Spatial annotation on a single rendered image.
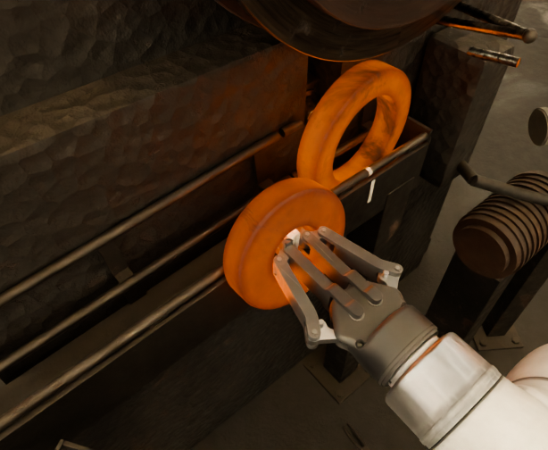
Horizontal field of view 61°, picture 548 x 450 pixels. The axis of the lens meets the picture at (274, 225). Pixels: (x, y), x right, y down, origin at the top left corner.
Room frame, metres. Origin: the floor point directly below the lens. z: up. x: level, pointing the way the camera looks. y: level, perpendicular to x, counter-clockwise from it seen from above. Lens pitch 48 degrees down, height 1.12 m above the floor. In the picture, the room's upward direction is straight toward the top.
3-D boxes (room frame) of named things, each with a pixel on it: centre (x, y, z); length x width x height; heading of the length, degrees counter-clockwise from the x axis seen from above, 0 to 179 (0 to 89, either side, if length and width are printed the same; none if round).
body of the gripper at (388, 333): (0.23, -0.10, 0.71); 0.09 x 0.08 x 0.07; 39
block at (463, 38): (0.63, -0.28, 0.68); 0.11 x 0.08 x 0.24; 40
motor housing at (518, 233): (0.58, -0.44, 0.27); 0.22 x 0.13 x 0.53; 130
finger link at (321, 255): (0.29, -0.07, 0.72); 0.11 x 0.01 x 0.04; 38
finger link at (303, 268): (0.27, -0.05, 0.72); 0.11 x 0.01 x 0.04; 41
